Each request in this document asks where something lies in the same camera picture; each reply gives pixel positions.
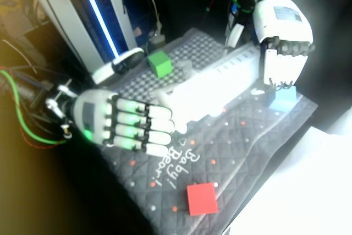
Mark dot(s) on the large translucent plastic syringe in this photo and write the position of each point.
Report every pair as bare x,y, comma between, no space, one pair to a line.
214,86

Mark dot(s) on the grey quilt with bear print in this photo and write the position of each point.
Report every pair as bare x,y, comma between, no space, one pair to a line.
220,158

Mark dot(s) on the red cube block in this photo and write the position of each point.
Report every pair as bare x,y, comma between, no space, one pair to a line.
202,199

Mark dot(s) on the white plug adapter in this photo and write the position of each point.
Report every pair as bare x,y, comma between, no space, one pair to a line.
158,37

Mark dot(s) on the white and black oval device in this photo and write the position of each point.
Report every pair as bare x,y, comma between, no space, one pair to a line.
104,72

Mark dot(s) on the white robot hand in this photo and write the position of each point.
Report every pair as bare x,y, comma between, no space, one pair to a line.
283,26
90,114

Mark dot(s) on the green cube block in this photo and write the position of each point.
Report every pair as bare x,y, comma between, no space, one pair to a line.
160,64

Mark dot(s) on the white column with blue light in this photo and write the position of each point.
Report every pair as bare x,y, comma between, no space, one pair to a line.
68,12

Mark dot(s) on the blue cube block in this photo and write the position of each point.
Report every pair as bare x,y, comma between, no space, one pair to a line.
283,100

